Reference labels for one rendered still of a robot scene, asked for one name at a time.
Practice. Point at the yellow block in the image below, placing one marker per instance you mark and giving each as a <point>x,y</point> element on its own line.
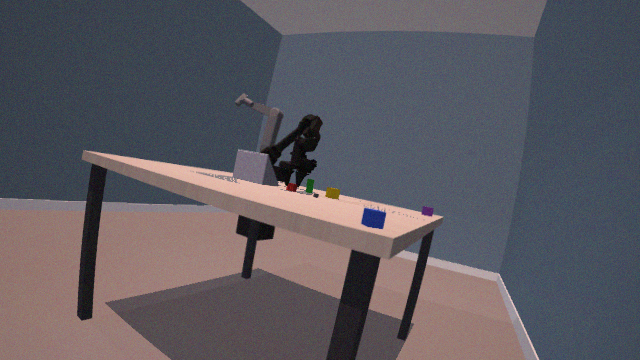
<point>332,193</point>

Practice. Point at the small purple block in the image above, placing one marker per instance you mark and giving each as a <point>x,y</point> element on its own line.
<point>427,211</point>

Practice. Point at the blue block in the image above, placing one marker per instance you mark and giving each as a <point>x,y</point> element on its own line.
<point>373,218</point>

